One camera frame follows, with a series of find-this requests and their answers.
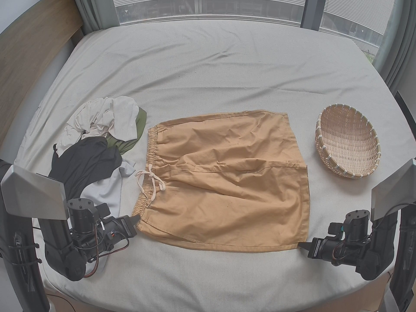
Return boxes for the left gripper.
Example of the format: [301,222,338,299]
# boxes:
[105,215,139,249]

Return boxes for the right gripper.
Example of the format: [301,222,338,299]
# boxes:
[308,237,342,262]

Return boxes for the tan shorts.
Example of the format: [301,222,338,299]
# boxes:
[131,110,309,251]

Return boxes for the round woven basket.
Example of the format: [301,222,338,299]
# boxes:
[315,104,381,179]

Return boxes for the bed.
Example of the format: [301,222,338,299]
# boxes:
[0,0,416,312]

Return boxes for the pile of clothes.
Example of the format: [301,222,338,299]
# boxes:
[49,96,147,274]

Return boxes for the grey-green curtain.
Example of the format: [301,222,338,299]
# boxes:
[57,0,121,36]
[371,0,416,94]

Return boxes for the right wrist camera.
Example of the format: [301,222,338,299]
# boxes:
[328,221,344,238]

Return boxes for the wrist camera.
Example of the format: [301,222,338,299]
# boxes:
[94,202,112,222]
[328,221,344,238]

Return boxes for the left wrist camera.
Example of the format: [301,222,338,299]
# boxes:
[94,202,112,222]

